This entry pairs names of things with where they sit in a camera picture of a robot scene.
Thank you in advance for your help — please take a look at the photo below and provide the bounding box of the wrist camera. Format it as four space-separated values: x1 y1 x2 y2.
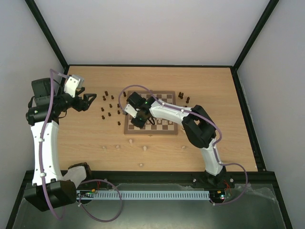
123 104 138 118
64 74 84 98

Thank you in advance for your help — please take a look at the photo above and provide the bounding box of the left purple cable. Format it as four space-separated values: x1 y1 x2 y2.
39 69 123 222

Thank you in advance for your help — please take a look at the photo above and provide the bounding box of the white slotted cable duct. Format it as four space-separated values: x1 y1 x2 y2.
77 190 210 200

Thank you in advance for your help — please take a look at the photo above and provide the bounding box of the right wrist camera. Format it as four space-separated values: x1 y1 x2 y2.
123 104 138 118

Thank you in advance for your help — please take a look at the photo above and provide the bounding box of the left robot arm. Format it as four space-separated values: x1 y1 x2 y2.
24 75 97 212

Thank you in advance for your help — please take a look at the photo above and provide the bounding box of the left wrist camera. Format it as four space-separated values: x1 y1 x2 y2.
64 74 84 98

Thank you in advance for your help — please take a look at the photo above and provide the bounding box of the wooden chess board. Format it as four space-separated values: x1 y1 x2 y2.
124 91 178 135

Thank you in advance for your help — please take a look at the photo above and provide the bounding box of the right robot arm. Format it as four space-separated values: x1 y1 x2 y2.
124 92 226 187

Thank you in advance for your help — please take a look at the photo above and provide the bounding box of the black frame rail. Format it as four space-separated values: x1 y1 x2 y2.
91 171 279 189

